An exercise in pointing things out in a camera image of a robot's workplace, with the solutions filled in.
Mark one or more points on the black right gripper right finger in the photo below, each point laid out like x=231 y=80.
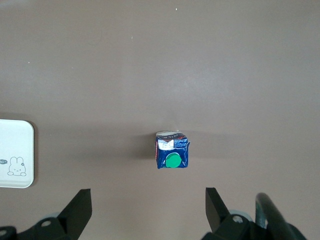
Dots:
x=220 y=225

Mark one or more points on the brown table mat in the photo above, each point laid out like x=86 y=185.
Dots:
x=160 y=62

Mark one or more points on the cream tray with rabbit print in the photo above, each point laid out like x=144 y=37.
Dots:
x=15 y=150

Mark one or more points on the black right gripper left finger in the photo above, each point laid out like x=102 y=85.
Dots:
x=72 y=217

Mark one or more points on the blue milk carton green cap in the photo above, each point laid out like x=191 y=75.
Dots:
x=172 y=152

